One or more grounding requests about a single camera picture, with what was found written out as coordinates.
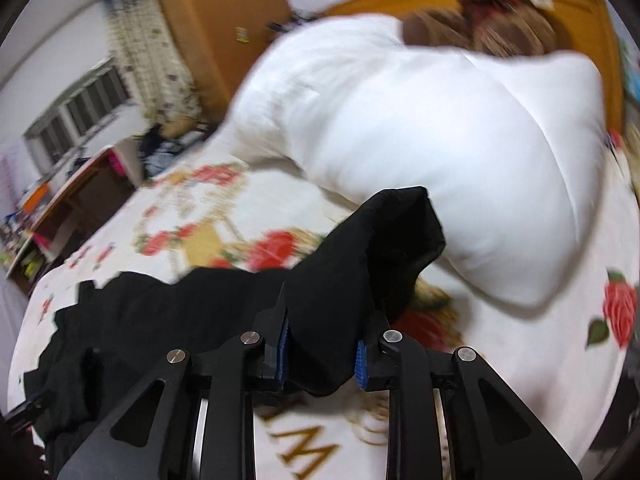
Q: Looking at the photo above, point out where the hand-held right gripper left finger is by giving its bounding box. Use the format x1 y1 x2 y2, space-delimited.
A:
57 282 291 480

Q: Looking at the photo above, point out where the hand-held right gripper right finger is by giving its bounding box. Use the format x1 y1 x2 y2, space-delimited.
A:
354 310 583 480

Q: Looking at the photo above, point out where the black sweatshirt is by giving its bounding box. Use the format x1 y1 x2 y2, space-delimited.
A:
22 186 447 480

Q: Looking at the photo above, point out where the dark clothes pile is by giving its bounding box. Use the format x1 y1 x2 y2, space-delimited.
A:
137 122 208 181

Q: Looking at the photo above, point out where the floral bedsheet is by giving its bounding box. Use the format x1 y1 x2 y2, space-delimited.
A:
7 155 640 480

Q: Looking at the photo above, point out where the large white pillow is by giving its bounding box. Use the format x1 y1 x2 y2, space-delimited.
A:
300 52 608 308

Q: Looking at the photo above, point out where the wooden desk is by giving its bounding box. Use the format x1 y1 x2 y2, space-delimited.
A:
5 145 146 296

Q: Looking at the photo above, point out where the dark cloth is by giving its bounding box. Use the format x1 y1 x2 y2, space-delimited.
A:
590 340 640 456

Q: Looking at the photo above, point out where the window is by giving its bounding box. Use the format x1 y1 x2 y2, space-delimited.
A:
22 57 136 166

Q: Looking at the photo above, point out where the patterned curtain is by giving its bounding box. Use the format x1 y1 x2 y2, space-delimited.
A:
102 0 201 126

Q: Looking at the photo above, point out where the wooden wardrobe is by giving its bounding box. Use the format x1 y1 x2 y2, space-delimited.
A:
150 0 293 126

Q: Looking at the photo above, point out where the brown teddy bear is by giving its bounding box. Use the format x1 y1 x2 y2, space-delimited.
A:
400 0 573 58

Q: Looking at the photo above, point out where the wooden headboard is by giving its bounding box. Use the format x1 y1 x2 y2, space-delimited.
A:
325 0 626 131

